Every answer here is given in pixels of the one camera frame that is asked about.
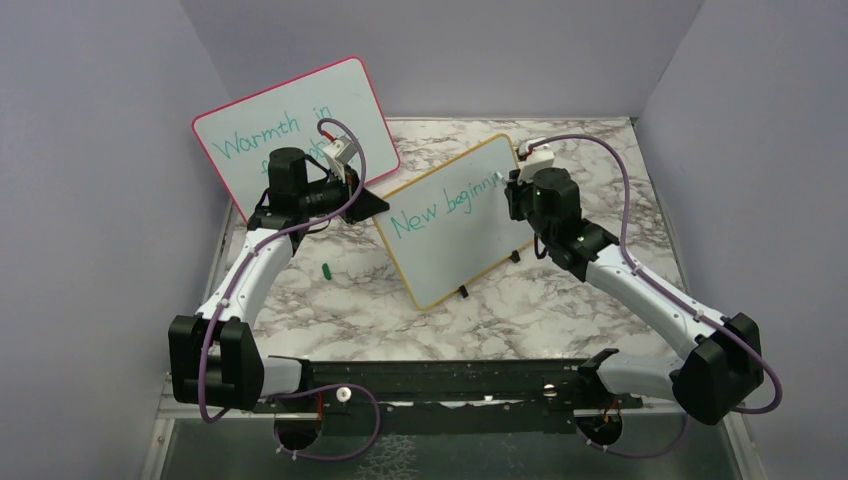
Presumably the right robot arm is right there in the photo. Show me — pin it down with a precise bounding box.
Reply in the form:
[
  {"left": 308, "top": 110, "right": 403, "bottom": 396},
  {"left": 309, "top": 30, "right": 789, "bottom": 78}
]
[{"left": 505, "top": 167, "right": 765, "bottom": 425}]

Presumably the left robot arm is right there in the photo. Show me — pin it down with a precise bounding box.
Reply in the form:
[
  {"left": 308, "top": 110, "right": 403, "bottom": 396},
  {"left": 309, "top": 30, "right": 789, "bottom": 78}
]
[{"left": 168, "top": 137, "right": 389, "bottom": 411}]

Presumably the yellow framed whiteboard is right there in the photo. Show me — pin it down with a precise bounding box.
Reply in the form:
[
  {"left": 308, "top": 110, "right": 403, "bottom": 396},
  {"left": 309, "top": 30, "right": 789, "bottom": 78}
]
[{"left": 374, "top": 134, "right": 532, "bottom": 310}]

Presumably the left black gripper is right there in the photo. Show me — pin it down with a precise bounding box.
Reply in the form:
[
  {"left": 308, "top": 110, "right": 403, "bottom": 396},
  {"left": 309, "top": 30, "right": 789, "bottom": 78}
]
[{"left": 299, "top": 163, "right": 389, "bottom": 224}]

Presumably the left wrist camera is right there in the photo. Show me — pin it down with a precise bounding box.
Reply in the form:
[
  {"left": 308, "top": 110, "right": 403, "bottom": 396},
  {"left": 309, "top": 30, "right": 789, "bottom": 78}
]
[{"left": 321, "top": 136, "right": 357, "bottom": 179}]

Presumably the pink framed whiteboard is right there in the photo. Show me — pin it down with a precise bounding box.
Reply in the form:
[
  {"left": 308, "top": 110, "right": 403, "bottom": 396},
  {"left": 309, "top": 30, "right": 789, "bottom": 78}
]
[{"left": 192, "top": 56, "right": 400, "bottom": 218}]

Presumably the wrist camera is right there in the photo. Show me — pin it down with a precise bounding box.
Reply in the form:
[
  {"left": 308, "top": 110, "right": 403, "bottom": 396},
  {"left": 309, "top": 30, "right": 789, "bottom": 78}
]
[
  {"left": 516, "top": 138, "right": 555, "bottom": 185},
  {"left": 321, "top": 136, "right": 357, "bottom": 179}
]

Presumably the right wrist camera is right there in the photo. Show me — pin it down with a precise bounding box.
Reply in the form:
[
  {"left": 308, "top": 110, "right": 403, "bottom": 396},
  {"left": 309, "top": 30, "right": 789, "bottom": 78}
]
[{"left": 516, "top": 138, "right": 555, "bottom": 185}]

